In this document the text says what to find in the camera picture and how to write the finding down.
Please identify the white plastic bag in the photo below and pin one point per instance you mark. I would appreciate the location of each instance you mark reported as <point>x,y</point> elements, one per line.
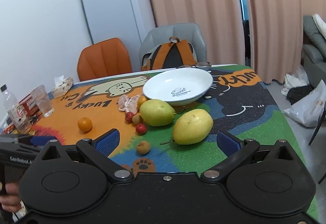
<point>308,109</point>

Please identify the black chair leg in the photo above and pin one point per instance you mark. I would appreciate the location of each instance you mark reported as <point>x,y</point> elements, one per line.
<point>320,121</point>

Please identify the yellow green pear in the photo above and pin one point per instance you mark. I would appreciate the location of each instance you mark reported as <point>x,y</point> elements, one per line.
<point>157,113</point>

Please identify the patterned tissue box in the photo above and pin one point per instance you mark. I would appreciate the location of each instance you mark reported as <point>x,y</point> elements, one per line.
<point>62,86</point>

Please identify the pink curtain right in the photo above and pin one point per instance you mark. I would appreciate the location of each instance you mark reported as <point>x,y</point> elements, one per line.
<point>276,35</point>

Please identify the orange chair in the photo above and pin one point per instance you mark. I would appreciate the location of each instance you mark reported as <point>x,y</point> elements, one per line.
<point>104,59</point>

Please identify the small green brown kiwi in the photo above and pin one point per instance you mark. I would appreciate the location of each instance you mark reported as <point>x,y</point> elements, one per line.
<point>137,119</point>

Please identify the black clothing on floor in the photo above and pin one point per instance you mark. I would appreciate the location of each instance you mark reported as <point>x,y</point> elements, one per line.
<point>297,93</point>

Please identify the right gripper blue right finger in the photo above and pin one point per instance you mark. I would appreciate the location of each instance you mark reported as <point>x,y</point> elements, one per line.
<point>238,153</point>

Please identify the white bag on floor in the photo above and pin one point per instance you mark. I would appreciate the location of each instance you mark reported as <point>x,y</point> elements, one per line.
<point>298,79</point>

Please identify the eyeglasses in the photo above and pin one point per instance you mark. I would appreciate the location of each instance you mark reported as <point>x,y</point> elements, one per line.
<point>197,65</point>

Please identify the grey sofa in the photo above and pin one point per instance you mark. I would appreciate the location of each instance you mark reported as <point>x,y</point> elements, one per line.
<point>313,51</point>

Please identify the red snack box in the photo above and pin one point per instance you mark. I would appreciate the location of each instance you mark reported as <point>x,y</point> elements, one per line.
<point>31,109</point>

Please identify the peeled pomelo segment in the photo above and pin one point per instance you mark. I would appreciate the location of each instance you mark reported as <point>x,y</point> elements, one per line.
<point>132,104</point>
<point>122,102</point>

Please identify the small brown longan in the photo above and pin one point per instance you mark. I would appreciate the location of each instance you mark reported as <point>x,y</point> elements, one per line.
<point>143,147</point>

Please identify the white refrigerator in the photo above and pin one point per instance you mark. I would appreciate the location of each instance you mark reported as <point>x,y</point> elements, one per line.
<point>128,20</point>

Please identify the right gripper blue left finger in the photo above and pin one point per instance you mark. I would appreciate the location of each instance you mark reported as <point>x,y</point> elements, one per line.
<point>96,152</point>

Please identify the person's left hand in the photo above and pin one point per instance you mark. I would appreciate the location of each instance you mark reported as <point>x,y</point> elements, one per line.
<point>11,201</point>

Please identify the white pillow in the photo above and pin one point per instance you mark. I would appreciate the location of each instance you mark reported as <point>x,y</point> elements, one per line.
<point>320,24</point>

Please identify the grey chair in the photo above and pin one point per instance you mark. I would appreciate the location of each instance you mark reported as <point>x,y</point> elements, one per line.
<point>184,31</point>

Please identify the orange black backpack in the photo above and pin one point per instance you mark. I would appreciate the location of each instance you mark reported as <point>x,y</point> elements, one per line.
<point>173,54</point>

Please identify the colourful lucky cat table mat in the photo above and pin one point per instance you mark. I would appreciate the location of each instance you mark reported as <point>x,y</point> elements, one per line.
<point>237,101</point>

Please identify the clear water bottle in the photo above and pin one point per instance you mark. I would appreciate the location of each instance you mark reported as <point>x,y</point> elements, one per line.
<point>15,111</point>

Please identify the white ceramic bowl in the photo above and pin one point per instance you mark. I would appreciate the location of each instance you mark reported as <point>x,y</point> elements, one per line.
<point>178,87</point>

